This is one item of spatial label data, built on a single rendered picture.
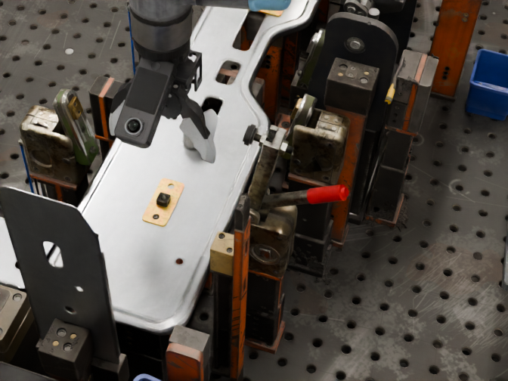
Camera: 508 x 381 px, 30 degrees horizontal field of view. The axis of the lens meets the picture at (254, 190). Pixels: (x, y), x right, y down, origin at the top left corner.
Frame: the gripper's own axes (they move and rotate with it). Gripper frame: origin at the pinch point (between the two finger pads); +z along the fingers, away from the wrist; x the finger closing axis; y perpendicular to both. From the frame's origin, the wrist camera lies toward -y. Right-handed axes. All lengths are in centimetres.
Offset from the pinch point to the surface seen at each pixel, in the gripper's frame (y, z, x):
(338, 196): -1.2, -2.9, -25.6
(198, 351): -31.4, -7.1, -17.4
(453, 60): 66, 28, -35
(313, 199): -1.2, -0.6, -22.4
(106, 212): -4.2, 11.6, 7.2
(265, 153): -2.2, -8.5, -15.6
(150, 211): -1.9, 11.2, 1.2
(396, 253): 26, 41, -34
